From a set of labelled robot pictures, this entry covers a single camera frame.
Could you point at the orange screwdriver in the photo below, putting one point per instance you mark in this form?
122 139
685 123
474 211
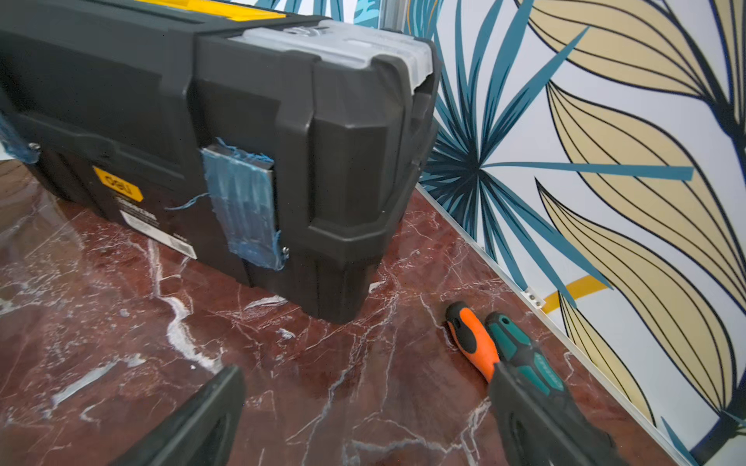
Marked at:
472 339

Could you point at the black yellow toolbox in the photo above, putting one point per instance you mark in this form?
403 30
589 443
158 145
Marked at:
279 149

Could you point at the right aluminium corner post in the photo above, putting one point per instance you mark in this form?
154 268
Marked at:
394 15

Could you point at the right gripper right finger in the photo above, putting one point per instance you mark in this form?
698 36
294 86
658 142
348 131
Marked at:
540 429

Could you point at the green screwdriver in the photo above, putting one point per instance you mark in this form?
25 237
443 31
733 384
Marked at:
523 354

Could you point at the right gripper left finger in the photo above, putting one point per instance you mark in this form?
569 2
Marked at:
200 432

